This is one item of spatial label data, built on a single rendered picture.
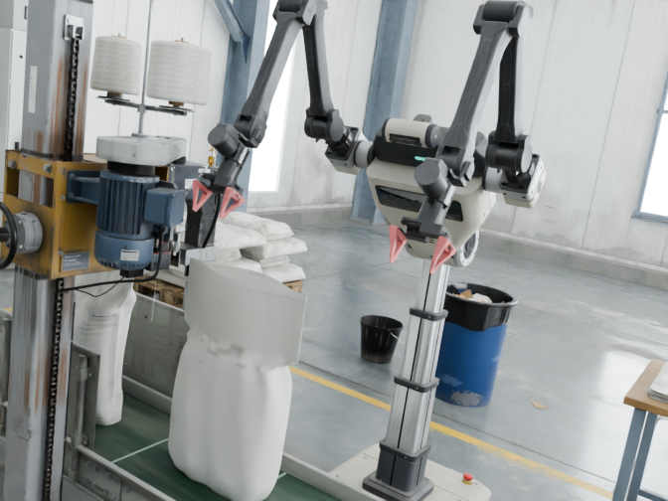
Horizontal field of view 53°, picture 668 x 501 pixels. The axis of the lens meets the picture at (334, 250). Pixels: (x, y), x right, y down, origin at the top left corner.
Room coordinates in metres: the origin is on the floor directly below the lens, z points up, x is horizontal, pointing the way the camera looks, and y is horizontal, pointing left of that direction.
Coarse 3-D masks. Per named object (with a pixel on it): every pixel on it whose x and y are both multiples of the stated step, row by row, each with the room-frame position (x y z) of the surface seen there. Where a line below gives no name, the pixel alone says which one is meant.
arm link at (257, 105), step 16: (304, 0) 1.93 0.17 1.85; (272, 16) 1.96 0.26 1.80; (288, 16) 1.92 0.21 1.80; (304, 16) 1.91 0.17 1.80; (288, 32) 1.91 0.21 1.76; (272, 48) 1.90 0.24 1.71; (288, 48) 1.92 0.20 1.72; (272, 64) 1.88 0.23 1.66; (256, 80) 1.88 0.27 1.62; (272, 80) 1.88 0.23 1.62; (256, 96) 1.85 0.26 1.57; (272, 96) 1.88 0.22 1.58; (256, 112) 1.83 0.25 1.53; (240, 128) 1.83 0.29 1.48
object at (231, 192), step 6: (216, 180) 1.75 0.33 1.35; (222, 180) 1.74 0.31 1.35; (228, 180) 1.73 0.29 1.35; (216, 186) 1.76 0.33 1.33; (222, 186) 1.74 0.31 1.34; (228, 186) 1.72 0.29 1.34; (228, 192) 1.71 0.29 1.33; (234, 192) 1.72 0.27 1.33; (240, 192) 1.73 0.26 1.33; (228, 198) 1.71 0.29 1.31; (234, 198) 1.73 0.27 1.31; (240, 198) 1.74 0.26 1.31; (222, 204) 1.71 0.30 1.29; (234, 204) 1.74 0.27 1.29; (240, 204) 1.75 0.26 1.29; (222, 210) 1.71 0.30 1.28; (228, 210) 1.73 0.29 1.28; (222, 216) 1.71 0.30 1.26
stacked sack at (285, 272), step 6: (282, 264) 5.61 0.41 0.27; (288, 264) 5.63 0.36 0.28; (264, 270) 5.33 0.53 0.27; (270, 270) 5.36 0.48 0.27; (276, 270) 5.41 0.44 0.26; (282, 270) 5.45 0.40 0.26; (288, 270) 5.49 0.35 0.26; (294, 270) 5.55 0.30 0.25; (300, 270) 5.62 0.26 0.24; (270, 276) 5.28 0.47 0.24; (276, 276) 5.34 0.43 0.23; (282, 276) 5.40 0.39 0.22; (288, 276) 5.47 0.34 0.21; (294, 276) 5.54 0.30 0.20; (300, 276) 5.61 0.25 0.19
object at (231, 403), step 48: (192, 288) 2.08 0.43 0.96; (240, 288) 1.89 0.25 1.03; (288, 288) 1.90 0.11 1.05; (192, 336) 2.01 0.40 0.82; (240, 336) 1.89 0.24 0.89; (288, 336) 1.86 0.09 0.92; (192, 384) 1.95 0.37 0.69; (240, 384) 1.84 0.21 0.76; (288, 384) 1.89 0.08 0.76; (192, 432) 1.93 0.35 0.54; (240, 432) 1.83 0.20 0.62; (240, 480) 1.82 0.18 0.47
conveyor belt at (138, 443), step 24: (144, 408) 2.39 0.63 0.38; (96, 432) 2.15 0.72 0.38; (120, 432) 2.17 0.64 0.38; (144, 432) 2.20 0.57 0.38; (168, 432) 2.22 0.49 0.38; (120, 456) 2.02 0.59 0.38; (144, 456) 2.04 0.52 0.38; (168, 456) 2.06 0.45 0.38; (144, 480) 1.90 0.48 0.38; (168, 480) 1.92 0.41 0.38; (192, 480) 1.94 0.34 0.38; (288, 480) 2.02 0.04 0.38
